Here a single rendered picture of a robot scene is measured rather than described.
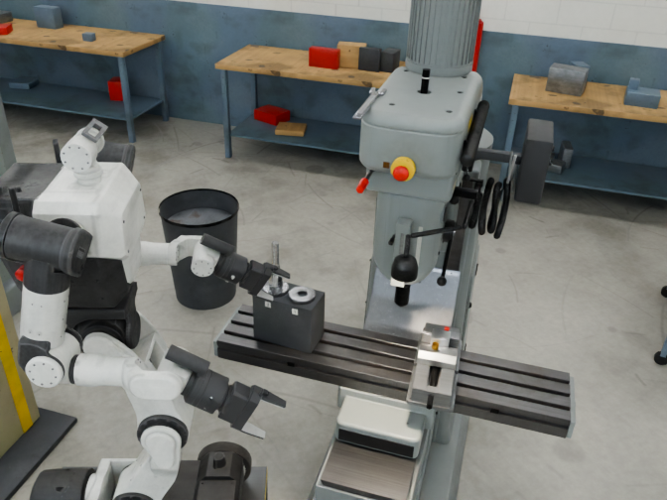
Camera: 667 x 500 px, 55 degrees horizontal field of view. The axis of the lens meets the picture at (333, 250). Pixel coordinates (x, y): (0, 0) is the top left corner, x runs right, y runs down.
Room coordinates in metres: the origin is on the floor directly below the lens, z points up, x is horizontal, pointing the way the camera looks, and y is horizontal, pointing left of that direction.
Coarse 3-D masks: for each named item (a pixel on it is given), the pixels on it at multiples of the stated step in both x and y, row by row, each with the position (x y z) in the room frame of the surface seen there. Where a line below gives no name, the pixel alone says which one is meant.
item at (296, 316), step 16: (288, 288) 1.80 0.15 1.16; (304, 288) 1.80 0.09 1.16; (256, 304) 1.77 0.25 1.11; (272, 304) 1.74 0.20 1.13; (288, 304) 1.73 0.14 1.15; (304, 304) 1.73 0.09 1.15; (320, 304) 1.76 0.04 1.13; (256, 320) 1.77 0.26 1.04; (272, 320) 1.75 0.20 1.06; (288, 320) 1.72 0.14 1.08; (304, 320) 1.70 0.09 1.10; (320, 320) 1.77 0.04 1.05; (256, 336) 1.77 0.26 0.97; (272, 336) 1.75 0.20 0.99; (288, 336) 1.72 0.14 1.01; (304, 336) 1.70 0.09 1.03; (320, 336) 1.77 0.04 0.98
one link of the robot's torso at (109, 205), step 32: (0, 192) 1.24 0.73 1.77; (32, 192) 1.25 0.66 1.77; (64, 192) 1.26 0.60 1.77; (96, 192) 1.27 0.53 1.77; (128, 192) 1.34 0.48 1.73; (64, 224) 1.18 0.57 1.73; (96, 224) 1.20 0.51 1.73; (128, 224) 1.28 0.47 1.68; (96, 256) 1.19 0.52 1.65; (128, 256) 1.25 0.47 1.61; (96, 288) 1.22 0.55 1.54; (128, 288) 1.27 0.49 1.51
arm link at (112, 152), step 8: (104, 144) 1.53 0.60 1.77; (112, 144) 1.54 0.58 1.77; (120, 144) 1.55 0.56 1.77; (104, 152) 1.51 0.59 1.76; (112, 152) 1.52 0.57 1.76; (120, 152) 1.52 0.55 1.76; (96, 160) 1.50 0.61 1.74; (104, 160) 1.50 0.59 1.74; (112, 160) 1.50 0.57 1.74; (120, 160) 1.51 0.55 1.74
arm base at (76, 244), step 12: (12, 216) 1.10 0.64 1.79; (0, 228) 1.07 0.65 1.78; (72, 228) 1.12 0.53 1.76; (0, 240) 1.06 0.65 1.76; (72, 240) 1.08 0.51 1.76; (84, 240) 1.13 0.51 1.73; (0, 252) 1.06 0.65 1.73; (72, 252) 1.07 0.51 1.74; (84, 252) 1.13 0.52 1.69; (60, 264) 1.06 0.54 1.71; (72, 264) 1.07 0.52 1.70
